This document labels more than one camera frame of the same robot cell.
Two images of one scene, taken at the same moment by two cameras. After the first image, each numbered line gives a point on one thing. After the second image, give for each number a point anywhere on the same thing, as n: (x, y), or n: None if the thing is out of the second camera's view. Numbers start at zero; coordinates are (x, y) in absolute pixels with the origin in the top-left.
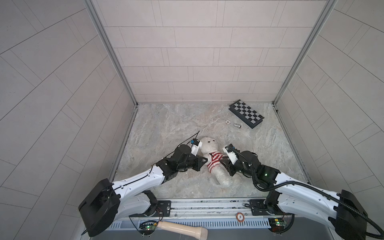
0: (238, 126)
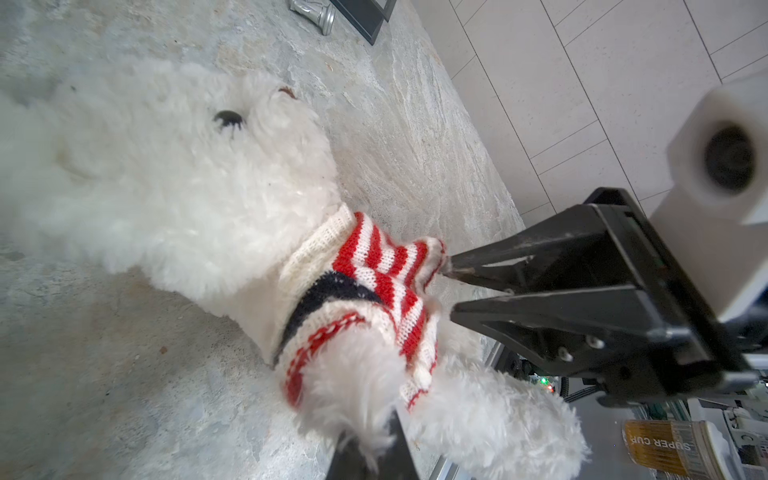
0: (322, 13)
